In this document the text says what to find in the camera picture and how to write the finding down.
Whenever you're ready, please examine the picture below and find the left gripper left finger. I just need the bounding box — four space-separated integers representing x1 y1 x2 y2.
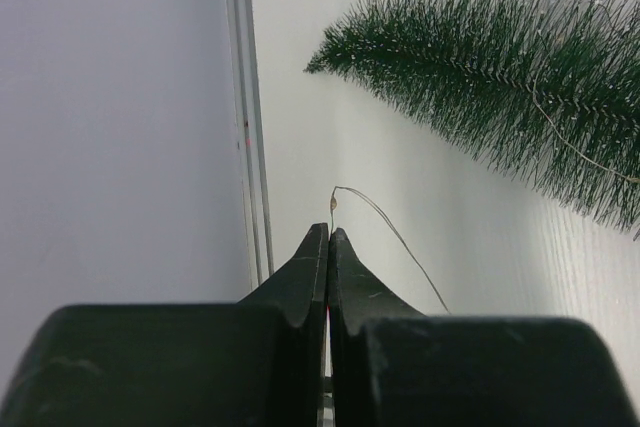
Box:
1 224 329 426

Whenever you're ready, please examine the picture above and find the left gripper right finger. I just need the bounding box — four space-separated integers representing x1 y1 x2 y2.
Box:
328 230 639 426

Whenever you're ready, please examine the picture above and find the fairy light wire string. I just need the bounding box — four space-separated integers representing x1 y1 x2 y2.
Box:
329 0 640 316

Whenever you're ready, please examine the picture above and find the small green christmas tree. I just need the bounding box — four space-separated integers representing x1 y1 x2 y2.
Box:
306 0 639 233

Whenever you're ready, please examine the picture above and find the left aluminium frame post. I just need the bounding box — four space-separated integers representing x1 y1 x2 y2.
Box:
227 0 275 288

